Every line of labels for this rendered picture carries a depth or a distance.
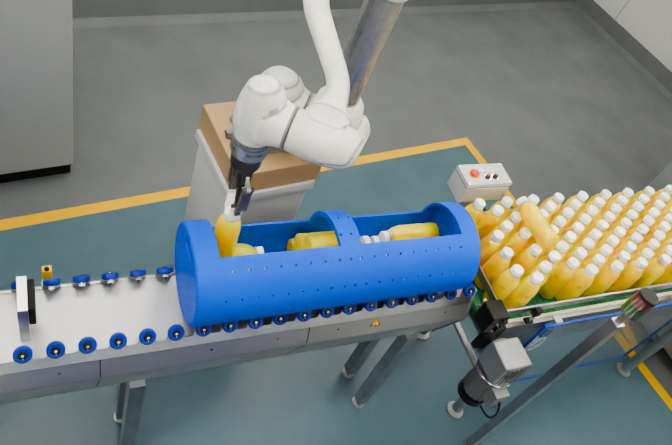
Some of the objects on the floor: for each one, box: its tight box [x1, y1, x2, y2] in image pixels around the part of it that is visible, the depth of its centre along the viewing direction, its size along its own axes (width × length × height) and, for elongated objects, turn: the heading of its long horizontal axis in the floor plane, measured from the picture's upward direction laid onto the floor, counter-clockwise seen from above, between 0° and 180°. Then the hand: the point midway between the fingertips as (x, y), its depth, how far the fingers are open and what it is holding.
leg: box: [114, 382, 127, 423], centre depth 225 cm, size 6×6×63 cm
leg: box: [119, 379, 146, 445], centre depth 217 cm, size 6×6×63 cm
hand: (233, 205), depth 163 cm, fingers closed on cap, 4 cm apart
